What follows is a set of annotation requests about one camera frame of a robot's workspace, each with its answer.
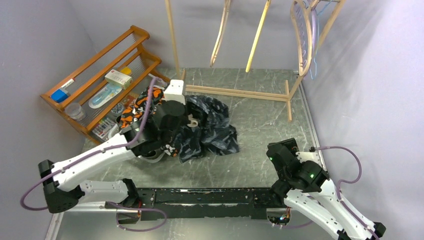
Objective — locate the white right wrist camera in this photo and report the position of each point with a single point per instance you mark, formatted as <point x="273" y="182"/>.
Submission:
<point x="309" y="156"/>

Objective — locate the orange wooden shelf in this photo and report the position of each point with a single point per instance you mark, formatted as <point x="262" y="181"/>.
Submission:
<point x="127" y="50"/>

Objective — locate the clear plastic cup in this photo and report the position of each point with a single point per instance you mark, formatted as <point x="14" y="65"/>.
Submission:
<point x="75" y="111"/>

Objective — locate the light wooden hanger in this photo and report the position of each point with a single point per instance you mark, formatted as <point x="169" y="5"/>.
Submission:
<point x="221" y="32"/>

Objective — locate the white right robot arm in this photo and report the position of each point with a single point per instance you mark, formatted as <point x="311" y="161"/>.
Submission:
<point x="304" y="185"/>

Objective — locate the light blue wire hanger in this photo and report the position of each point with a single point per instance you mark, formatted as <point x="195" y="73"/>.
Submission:
<point x="316" y="34"/>

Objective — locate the wooden clothes rack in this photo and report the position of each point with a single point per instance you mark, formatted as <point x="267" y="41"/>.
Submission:
<point x="289" y="91"/>

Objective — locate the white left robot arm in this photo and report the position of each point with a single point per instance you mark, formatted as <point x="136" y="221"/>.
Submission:
<point x="66" y="183"/>

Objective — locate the blue box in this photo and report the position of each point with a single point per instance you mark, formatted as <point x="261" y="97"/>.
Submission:
<point x="60" y="95"/>

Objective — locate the blue blister pack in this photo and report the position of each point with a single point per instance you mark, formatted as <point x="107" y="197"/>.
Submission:
<point x="108" y="92"/>

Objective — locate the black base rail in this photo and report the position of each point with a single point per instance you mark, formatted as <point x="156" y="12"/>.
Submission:
<point x="257" y="203"/>

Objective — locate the marker pen set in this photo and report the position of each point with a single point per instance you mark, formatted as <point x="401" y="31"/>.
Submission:
<point x="103" y="127"/>

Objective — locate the orange camo shorts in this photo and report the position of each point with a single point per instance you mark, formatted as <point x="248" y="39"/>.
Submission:
<point x="135" y="111"/>

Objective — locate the white plastic laundry basket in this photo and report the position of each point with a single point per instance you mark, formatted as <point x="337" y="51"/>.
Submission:
<point x="164" y="126"/>

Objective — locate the cream yellow hanger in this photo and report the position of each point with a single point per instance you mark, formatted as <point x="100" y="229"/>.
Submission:
<point x="257" y="35"/>

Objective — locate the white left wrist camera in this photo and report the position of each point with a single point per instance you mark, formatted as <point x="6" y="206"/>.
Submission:
<point x="175" y="91"/>

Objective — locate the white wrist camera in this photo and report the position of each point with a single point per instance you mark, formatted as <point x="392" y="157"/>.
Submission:
<point x="175" y="91"/>
<point x="309" y="156"/>

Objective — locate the white medicine box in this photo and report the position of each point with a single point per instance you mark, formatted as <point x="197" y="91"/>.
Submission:
<point x="118" y="79"/>

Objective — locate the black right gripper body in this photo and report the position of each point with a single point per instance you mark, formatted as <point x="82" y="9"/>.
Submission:
<point x="291" y="144"/>

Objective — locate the dark patterned shorts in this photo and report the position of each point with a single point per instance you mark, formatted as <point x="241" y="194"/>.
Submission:
<point x="213" y="132"/>

